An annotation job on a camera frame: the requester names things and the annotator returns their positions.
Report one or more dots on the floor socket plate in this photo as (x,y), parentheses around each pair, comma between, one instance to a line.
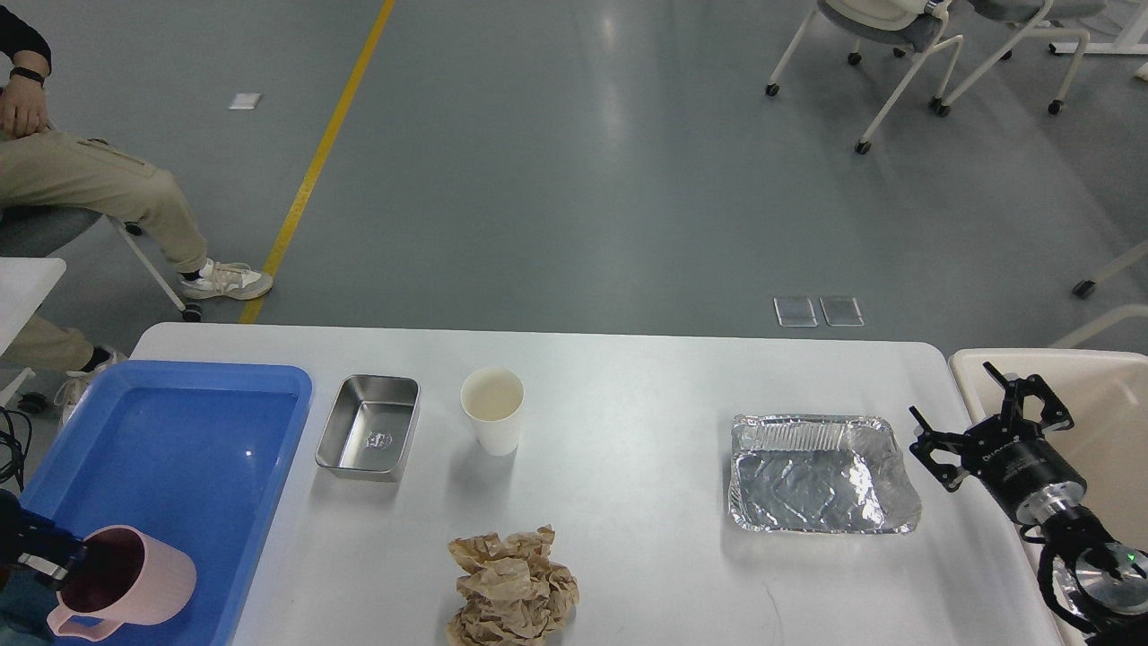
(842,311)
(795,312)

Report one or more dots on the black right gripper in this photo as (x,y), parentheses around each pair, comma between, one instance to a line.
(1008,453)

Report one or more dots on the aluminium foil tray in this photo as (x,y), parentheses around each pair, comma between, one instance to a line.
(827,474)

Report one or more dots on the blue plastic tray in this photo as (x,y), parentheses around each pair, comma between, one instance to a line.
(194,454)

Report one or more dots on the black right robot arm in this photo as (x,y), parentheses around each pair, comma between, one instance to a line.
(1086,577)

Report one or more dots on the person in khaki trousers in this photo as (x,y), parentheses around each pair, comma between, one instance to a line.
(46,167)

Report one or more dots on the left floor socket plate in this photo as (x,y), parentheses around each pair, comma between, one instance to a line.
(795,312)

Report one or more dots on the teal object at corner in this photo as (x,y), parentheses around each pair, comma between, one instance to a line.
(25,605)

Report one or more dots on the right floor socket plate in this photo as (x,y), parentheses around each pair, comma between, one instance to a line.
(842,311)

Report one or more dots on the white paper cup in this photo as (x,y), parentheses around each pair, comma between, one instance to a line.
(492,400)

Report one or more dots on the white office chair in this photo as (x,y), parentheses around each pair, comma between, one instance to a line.
(914,28)
(1029,20)

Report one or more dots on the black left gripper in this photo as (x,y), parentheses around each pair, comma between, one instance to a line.
(30,542)

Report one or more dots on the beige plastic bin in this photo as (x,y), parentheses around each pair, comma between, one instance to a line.
(1106,394)

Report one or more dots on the grey chair at left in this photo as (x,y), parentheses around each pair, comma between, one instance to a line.
(37,232)

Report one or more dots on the brown paper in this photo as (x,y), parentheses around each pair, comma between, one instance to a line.
(514,593)

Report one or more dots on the white side table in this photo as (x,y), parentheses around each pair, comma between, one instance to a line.
(25,284)

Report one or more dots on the pink plastic mug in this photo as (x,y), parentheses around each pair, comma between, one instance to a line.
(125,577)

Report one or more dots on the stainless steel rectangular container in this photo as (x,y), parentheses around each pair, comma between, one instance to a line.
(369,432)

